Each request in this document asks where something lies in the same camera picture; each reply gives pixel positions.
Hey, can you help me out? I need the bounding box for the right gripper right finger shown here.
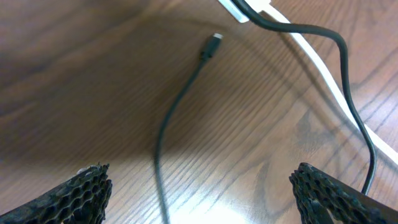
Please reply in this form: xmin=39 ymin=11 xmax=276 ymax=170
xmin=289 ymin=162 xmax=397 ymax=224

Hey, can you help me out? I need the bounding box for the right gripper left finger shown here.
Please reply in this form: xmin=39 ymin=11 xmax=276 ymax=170
xmin=1 ymin=164 xmax=112 ymax=224

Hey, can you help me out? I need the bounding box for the black charger cable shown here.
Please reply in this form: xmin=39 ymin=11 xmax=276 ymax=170
xmin=154 ymin=32 xmax=224 ymax=224

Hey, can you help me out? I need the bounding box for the white power strip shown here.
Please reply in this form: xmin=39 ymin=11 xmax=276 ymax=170
xmin=218 ymin=0 xmax=271 ymax=23

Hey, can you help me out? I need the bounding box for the right camera cable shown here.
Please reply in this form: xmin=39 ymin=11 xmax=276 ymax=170
xmin=231 ymin=0 xmax=377 ymax=196

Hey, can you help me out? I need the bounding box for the white power strip cord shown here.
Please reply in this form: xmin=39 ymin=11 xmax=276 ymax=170
xmin=261 ymin=2 xmax=398 ymax=166

